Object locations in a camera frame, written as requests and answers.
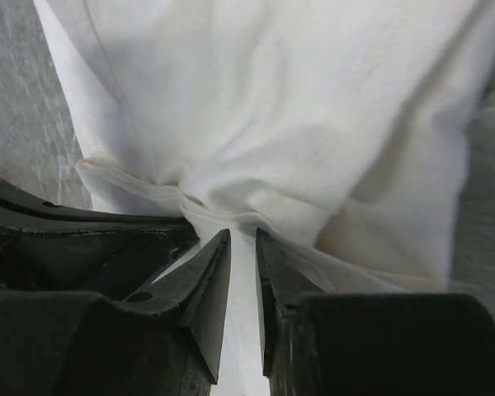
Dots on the white t shirt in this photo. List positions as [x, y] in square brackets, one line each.
[338, 126]

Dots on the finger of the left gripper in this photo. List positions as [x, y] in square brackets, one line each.
[44, 246]

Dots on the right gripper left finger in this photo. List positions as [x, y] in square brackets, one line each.
[164, 339]

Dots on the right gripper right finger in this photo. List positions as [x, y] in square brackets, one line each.
[320, 343]

